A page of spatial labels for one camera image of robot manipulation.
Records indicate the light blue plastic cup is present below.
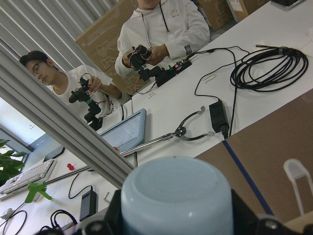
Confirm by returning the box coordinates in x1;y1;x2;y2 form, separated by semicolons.
121;157;234;235

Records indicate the blue teach pendant tablet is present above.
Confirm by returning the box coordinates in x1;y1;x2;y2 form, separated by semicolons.
100;109;147;152

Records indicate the black power adapter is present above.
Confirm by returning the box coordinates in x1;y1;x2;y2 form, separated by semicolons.
209;100;229;139

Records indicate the seated person white shirt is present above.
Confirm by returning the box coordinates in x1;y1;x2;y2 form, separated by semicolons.
19;50;131;118

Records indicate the cardboard box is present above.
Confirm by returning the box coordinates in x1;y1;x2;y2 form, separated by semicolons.
76;0;150;94
194;0;268;31

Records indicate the white keyboard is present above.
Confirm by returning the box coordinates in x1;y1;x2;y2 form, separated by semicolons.
0;159;57;201

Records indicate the long reach grabber tool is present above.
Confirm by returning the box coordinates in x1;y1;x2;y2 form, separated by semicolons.
24;106;214;203

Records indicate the green potted plant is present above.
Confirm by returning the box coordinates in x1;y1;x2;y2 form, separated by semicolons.
0;150;27;186

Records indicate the coiled black cable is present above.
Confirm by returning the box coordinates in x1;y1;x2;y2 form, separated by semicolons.
230;44;309;93

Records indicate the aluminium frame post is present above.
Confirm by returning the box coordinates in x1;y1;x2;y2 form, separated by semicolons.
0;47;134;189

